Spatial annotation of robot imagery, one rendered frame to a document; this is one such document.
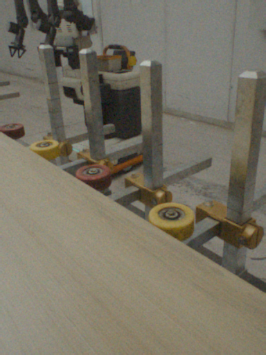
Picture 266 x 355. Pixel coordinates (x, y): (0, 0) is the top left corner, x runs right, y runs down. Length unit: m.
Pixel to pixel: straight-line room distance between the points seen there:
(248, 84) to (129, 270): 0.35
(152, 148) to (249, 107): 0.28
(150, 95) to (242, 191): 0.28
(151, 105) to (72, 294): 0.45
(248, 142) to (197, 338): 0.34
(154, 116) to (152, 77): 0.09
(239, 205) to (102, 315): 0.35
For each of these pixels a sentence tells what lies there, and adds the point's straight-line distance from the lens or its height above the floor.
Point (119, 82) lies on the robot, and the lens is 2.67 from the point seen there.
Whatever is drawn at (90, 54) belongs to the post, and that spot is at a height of 1.13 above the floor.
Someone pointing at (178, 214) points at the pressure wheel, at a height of 0.90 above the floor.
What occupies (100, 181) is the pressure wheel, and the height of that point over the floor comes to 0.90.
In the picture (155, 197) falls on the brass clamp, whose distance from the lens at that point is 0.82.
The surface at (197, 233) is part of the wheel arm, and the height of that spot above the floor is 0.84.
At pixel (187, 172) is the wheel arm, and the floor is 0.81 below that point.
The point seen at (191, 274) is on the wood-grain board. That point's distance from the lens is 0.48.
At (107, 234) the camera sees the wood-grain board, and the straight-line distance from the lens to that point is 0.56.
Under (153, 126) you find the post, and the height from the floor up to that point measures 0.99.
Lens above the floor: 1.22
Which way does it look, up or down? 26 degrees down
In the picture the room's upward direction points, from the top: 3 degrees counter-clockwise
